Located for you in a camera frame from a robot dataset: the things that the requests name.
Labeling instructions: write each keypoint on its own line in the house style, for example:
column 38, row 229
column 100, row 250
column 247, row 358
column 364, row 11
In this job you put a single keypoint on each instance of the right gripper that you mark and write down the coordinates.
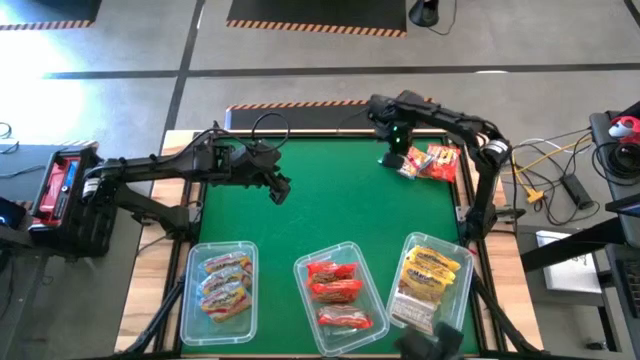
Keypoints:
column 392, row 117

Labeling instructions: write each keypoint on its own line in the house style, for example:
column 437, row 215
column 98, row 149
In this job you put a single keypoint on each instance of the grey metal bracket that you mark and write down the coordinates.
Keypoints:
column 511, row 214
column 459, row 212

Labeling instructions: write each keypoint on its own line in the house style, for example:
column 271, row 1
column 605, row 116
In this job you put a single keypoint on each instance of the red Saucy Noods packet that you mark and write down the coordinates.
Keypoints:
column 336, row 291
column 330, row 272
column 345, row 317

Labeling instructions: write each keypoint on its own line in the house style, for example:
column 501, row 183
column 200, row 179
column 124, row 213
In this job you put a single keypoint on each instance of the clear plastic bin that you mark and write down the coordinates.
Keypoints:
column 457, row 310
column 350, row 345
column 192, row 330

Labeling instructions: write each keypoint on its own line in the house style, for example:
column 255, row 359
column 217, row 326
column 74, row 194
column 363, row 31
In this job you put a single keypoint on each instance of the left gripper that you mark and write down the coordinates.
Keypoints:
column 255, row 165

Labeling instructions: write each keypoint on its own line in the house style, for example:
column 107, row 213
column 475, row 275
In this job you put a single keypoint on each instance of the black plastic crate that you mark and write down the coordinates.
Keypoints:
column 75, row 240

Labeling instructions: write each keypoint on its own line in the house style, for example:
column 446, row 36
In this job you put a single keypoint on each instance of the blue-edged Maruchan ramen packet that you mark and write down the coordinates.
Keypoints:
column 225, row 304
column 225, row 281
column 227, row 262

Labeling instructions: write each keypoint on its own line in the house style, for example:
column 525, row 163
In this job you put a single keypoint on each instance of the black metal bar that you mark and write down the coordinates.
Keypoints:
column 565, row 247

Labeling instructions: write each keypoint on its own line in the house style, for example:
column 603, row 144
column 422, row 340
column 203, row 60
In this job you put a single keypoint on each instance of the black lamp base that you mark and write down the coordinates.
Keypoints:
column 424, row 12

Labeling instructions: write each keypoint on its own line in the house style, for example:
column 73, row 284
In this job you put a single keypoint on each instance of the white paper sheet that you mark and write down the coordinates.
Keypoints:
column 570, row 270

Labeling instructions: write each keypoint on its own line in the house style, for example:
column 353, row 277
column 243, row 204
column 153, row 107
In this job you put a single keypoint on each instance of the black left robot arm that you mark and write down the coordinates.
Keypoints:
column 150, row 167

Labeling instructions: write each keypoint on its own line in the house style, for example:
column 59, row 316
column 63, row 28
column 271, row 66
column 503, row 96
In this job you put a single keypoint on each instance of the yellow Maruchan ramen packet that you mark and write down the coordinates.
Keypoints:
column 412, row 311
column 422, row 284

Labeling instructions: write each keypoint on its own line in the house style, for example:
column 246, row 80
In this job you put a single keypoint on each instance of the black device blue light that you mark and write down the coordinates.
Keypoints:
column 10, row 212

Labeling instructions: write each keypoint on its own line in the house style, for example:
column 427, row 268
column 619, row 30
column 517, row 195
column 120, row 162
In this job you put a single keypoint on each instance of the red and white device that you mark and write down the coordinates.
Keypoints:
column 627, row 131

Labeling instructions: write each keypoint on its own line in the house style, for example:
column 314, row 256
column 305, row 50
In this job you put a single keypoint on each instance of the red Maruchan ramen packet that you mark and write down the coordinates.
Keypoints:
column 442, row 162

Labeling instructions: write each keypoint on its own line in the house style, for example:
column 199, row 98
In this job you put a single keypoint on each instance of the black aluminium table frame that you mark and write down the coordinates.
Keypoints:
column 162, row 312

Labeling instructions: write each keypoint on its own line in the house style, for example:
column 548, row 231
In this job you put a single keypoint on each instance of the black table clamp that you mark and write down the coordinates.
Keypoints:
column 216, row 126

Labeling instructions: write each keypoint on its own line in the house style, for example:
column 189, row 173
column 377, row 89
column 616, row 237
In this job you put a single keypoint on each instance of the yellow Saucy Noods packet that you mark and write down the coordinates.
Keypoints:
column 440, row 272
column 435, row 256

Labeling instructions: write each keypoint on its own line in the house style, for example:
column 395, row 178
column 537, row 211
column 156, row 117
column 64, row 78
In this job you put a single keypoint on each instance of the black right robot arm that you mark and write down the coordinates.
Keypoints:
column 450, row 117

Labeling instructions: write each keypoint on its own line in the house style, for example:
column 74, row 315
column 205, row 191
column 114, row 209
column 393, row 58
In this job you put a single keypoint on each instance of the black side desk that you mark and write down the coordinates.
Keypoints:
column 600, row 125

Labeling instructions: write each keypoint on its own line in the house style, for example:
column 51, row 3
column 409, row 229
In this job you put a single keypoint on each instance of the red toolbox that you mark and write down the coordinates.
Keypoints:
column 57, row 187

